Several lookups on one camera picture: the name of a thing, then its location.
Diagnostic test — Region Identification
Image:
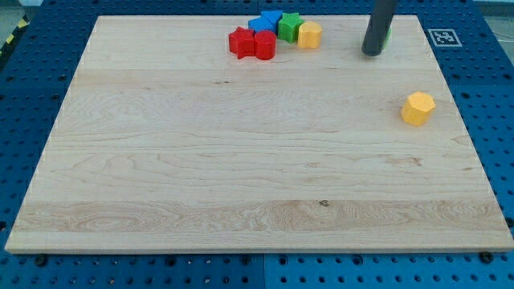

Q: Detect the white fiducial marker tag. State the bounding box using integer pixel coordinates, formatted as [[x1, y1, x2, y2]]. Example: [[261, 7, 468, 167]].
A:
[[428, 28, 462, 47]]

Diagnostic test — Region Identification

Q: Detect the red star block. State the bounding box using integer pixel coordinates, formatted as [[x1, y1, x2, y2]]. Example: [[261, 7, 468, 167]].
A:
[[228, 26, 255, 59]]

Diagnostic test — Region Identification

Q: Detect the yellow heart block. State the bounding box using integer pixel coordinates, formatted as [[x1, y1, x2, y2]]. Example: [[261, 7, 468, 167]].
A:
[[297, 21, 323, 49]]

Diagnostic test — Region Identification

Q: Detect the green block behind pusher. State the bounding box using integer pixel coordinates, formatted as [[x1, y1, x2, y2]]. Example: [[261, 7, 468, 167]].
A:
[[382, 27, 392, 50]]

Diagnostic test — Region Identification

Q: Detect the blue block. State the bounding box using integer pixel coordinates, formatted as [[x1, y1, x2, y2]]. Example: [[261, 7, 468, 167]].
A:
[[248, 10, 283, 35]]

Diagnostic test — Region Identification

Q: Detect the yellow black hazard tape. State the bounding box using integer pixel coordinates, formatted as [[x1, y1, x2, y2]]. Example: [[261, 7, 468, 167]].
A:
[[1, 14, 31, 57]]

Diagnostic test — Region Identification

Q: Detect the wooden board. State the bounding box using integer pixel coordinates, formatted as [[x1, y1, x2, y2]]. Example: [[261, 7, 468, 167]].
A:
[[6, 15, 513, 254]]

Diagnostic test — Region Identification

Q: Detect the yellow hexagon block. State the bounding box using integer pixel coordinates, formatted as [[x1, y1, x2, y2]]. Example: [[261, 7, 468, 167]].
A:
[[400, 92, 436, 126]]

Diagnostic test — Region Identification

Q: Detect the green star block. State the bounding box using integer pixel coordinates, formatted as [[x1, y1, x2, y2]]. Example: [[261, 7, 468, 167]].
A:
[[278, 13, 304, 43]]

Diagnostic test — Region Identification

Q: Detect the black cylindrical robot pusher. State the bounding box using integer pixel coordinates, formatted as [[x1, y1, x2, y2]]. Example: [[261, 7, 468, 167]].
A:
[[361, 0, 399, 57]]

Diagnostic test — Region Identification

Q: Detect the red cylinder block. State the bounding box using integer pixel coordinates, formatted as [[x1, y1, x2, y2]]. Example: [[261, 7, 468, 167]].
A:
[[254, 30, 276, 60]]

